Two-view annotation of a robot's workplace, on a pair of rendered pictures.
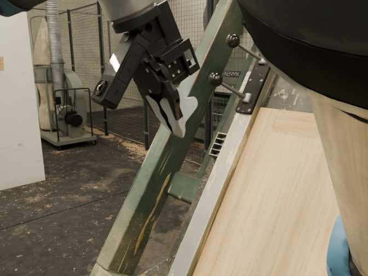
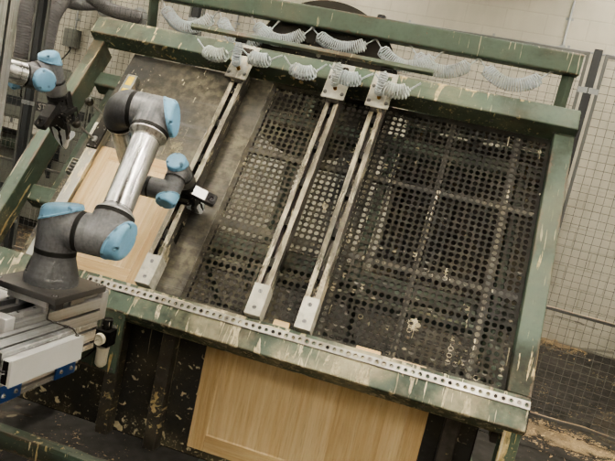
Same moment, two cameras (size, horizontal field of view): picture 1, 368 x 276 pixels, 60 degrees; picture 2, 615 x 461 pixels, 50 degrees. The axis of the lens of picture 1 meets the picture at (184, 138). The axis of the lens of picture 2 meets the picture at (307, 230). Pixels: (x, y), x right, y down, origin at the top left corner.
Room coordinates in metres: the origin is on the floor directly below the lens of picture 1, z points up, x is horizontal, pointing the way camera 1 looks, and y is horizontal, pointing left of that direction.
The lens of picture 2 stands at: (-2.05, 0.51, 1.62)
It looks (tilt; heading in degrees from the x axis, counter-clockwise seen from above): 9 degrees down; 328
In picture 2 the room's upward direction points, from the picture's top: 12 degrees clockwise
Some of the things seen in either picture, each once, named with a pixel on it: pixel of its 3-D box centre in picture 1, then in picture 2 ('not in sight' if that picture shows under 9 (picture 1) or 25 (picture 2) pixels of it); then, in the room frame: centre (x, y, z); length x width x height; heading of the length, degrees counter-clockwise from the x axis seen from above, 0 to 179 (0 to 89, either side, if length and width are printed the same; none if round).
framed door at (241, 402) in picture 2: not in sight; (305, 415); (-0.07, -0.92, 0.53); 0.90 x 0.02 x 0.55; 46
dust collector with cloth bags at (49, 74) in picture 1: (57, 80); not in sight; (5.67, 2.23, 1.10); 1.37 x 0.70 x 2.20; 40
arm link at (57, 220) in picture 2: not in sight; (61, 225); (-0.15, 0.11, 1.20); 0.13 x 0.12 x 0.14; 53
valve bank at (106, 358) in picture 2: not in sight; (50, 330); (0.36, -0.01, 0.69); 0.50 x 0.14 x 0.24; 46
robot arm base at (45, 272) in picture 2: not in sight; (53, 264); (-0.15, 0.12, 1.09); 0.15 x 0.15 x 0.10
